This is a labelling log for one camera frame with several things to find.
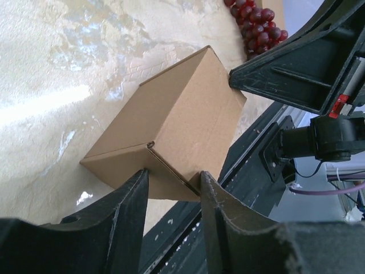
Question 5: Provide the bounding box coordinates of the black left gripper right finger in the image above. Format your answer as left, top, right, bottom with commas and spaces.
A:
200, 171, 364, 274

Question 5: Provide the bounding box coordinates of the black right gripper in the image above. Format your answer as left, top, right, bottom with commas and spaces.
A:
229, 1, 364, 118

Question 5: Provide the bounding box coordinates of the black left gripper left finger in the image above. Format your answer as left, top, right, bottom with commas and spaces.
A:
1, 170, 149, 273

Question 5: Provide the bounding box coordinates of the brown cardboard box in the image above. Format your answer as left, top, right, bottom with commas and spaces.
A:
81, 46, 246, 202

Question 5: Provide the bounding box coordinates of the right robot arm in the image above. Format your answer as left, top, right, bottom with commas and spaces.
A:
229, 1, 364, 182

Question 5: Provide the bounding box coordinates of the large folded cardboard box right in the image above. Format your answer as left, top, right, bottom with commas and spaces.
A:
261, 0, 287, 32

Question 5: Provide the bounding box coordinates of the dark red grape bunch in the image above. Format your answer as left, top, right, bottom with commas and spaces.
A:
223, 0, 289, 60

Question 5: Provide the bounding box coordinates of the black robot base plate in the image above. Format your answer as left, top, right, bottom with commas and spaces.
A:
138, 102, 305, 273

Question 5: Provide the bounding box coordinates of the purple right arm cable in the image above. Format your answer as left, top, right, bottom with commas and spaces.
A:
287, 179, 365, 197

